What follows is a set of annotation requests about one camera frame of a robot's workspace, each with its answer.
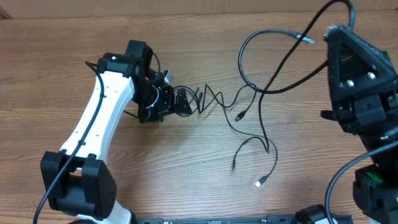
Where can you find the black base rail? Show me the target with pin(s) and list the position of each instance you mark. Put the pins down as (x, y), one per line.
(272, 219)

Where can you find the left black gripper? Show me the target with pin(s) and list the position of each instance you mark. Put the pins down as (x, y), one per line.
(168, 105)

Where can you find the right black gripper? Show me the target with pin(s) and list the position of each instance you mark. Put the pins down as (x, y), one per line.
(363, 86)

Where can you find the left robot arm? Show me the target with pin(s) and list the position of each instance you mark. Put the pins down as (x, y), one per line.
(76, 178)

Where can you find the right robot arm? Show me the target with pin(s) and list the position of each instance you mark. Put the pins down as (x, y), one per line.
(375, 186)

